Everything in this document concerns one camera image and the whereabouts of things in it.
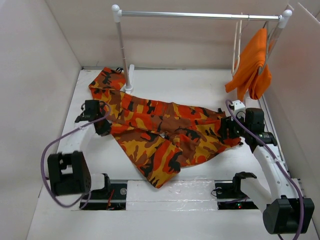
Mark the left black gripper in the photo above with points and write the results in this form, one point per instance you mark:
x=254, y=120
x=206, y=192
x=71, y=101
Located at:
x=105, y=128

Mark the grey hanger holding cloth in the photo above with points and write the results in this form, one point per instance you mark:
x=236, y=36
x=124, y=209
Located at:
x=272, y=35

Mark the orange cloth on hanger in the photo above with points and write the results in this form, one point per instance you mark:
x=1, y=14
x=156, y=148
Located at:
x=252, y=76

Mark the white metal clothes rack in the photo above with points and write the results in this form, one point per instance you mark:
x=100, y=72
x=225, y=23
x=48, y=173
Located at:
x=118, y=13

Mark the empty white hanger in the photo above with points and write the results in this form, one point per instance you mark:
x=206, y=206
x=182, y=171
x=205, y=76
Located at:
x=236, y=47

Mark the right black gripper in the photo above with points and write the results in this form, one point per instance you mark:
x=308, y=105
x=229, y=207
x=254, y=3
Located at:
x=226, y=122

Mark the orange camouflage trousers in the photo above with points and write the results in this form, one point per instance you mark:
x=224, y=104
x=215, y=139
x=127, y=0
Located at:
x=159, y=138

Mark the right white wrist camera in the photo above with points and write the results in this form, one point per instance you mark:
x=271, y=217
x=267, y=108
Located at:
x=238, y=108

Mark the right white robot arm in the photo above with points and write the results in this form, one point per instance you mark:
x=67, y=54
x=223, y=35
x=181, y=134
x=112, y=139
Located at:
x=284, y=209

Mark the white foam block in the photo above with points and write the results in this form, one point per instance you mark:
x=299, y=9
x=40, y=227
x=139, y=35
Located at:
x=174, y=196

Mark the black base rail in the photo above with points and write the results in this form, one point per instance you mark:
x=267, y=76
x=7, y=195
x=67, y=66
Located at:
x=113, y=198

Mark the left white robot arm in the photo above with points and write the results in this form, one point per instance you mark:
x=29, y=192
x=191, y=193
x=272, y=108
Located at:
x=68, y=170

